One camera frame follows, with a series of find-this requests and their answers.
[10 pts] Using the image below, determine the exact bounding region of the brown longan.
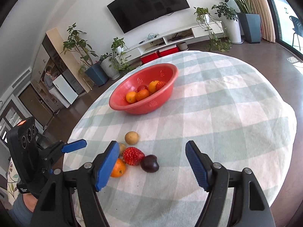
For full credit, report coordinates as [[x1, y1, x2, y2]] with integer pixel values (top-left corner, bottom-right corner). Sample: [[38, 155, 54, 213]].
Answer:
[[119, 143, 126, 156], [124, 131, 140, 145]]

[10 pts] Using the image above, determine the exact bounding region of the strawberry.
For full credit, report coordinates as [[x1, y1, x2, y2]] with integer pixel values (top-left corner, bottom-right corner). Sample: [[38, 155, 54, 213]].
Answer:
[[155, 81, 167, 91], [123, 147, 145, 166]]

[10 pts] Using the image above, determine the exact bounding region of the dark purple plum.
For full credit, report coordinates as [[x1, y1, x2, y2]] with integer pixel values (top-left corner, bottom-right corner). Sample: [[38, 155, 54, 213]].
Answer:
[[140, 155, 159, 173]]

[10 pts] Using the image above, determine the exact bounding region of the small orange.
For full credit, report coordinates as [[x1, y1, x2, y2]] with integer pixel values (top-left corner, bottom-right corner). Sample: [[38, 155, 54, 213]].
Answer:
[[136, 90, 149, 101]]

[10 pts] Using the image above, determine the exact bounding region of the small red cherry tomato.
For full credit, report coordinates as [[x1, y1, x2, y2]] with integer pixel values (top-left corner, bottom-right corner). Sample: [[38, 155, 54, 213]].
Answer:
[[137, 85, 148, 92]]

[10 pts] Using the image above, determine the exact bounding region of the large front orange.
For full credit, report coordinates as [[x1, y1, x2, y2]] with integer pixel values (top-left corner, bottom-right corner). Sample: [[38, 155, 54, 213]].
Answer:
[[148, 80, 159, 94]]

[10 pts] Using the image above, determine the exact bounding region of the left hand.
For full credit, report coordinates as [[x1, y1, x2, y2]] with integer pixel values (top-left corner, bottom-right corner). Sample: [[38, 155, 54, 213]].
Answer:
[[8, 193, 38, 227]]

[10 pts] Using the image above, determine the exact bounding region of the green white checkered tablecloth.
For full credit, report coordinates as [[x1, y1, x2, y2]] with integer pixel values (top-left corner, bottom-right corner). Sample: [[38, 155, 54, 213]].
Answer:
[[63, 51, 297, 226]]

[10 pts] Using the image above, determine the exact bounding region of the person in background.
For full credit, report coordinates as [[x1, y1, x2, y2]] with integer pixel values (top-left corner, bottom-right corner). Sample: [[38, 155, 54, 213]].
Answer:
[[44, 66, 64, 104]]

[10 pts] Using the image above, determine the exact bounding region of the tall plant blue pot left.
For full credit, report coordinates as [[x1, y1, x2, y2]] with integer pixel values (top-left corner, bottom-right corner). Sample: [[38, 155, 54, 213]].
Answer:
[[62, 23, 108, 87]]

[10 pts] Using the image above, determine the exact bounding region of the tall plant blue pot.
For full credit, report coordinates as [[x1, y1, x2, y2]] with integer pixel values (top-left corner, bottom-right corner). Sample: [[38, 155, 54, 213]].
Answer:
[[62, 23, 108, 87], [224, 0, 261, 44]]

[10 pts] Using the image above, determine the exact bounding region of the plant ribbed white pot left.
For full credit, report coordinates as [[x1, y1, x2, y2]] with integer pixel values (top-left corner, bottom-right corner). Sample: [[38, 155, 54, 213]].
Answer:
[[100, 53, 120, 80]]

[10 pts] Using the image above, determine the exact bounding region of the wooden cabinet shelving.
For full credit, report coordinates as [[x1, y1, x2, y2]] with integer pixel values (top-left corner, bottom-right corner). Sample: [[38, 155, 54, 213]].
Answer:
[[30, 28, 91, 112]]

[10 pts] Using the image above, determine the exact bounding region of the red plastic colander bowl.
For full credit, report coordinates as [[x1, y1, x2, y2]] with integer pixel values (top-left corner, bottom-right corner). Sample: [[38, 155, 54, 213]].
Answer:
[[109, 63, 178, 114]]

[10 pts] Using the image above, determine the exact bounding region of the trailing pothos plant left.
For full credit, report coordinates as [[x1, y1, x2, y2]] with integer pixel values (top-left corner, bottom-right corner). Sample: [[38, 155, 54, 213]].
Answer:
[[111, 37, 133, 75]]

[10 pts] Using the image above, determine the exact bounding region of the trailing pothos plant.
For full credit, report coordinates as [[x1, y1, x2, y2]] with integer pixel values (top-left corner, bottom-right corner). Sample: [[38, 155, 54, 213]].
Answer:
[[194, 7, 231, 52], [111, 37, 133, 75]]

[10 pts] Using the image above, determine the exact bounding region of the right red storage box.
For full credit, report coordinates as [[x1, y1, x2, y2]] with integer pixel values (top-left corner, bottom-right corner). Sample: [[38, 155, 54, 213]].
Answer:
[[158, 45, 180, 57]]

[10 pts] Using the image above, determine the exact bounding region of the small white grey bin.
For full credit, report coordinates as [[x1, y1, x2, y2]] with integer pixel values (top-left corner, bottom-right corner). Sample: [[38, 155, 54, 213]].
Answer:
[[178, 42, 188, 51]]

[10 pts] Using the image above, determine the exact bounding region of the trailing pothos plant right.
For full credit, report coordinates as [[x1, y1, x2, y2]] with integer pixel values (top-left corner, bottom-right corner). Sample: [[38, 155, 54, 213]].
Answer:
[[194, 7, 231, 52]]

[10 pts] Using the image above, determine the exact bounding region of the white tv console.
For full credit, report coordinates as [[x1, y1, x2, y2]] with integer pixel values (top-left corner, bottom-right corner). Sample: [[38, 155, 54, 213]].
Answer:
[[124, 23, 209, 64]]

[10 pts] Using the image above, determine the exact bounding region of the tall plant blue pot right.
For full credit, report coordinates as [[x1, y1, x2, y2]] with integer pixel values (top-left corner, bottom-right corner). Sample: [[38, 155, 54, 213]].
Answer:
[[224, 0, 261, 44]]

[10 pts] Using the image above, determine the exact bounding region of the bushy plant white pot right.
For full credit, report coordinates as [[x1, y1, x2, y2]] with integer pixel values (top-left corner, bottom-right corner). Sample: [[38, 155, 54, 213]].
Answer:
[[212, 2, 243, 45]]

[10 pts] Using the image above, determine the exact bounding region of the black balcony chair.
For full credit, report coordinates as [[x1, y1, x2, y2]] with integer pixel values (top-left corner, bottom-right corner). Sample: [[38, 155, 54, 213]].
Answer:
[[289, 16, 303, 50]]

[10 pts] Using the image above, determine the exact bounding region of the beige curtain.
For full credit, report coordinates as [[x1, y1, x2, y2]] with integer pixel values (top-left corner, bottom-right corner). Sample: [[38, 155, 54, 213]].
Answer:
[[250, 0, 276, 43]]

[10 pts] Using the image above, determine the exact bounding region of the wall mounted black television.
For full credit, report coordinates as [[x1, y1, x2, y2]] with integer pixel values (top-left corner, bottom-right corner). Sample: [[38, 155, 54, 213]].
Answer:
[[107, 0, 190, 33]]

